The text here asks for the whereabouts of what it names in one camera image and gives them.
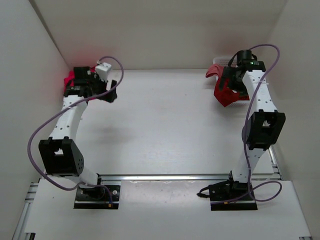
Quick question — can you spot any aluminium frame rail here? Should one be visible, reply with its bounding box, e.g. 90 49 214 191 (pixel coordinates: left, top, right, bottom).
12 144 312 240

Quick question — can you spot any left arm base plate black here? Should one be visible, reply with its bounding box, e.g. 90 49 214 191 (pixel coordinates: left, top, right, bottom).
73 185 121 210

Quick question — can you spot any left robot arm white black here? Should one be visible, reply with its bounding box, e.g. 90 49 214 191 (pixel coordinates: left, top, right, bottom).
38 62 112 200

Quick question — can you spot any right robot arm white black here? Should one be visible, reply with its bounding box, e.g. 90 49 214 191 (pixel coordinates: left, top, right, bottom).
214 50 286 200

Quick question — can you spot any magenta t shirt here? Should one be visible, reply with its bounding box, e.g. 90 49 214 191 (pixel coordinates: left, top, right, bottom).
63 65 97 92

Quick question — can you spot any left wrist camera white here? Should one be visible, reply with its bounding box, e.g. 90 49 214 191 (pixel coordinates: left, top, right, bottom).
94 62 112 82

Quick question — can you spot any white plastic laundry basket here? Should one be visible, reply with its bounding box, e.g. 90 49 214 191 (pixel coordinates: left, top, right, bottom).
212 55 250 107

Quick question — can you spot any salmon pink t shirt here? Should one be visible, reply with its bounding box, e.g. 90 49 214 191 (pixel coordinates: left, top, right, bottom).
205 63 225 78

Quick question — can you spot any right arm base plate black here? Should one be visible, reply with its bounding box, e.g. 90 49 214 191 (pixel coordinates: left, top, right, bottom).
196 181 258 211

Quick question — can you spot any dark red t shirt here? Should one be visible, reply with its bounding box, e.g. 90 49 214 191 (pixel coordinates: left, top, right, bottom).
213 78 250 107

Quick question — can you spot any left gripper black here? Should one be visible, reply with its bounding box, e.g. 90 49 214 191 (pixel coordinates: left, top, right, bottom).
87 72 117 104

